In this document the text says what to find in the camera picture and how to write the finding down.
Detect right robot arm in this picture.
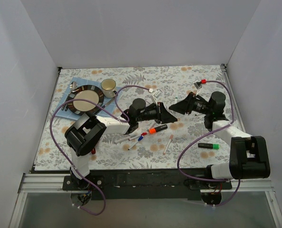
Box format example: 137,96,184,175
169,92,271,189

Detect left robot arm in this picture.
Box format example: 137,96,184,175
65,98,177,190

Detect pink capped white pen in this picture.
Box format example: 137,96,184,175
163,134,174,155

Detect blue capped white pen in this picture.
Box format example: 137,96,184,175
128,135,144,150

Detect orange capped black highlighter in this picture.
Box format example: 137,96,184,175
148,124,168,134

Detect green capped black highlighter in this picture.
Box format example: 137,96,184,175
198,143,220,150

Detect blue tiled placemat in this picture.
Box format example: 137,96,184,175
56,77,116,121

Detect cream enamel mug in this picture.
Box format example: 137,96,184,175
101,79,116,98

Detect black rimmed dinner plate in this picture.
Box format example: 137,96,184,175
67,85,105,115

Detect steel spoon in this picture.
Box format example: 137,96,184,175
61,81,77,111

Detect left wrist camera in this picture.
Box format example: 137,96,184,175
152,89,162,104

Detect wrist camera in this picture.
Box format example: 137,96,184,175
193,79,206,95
152,89,162,104

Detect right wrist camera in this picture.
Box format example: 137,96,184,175
193,79,206,95

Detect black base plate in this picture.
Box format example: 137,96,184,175
62,169,232,200

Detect aluminium frame rail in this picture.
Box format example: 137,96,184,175
10,170,282,228

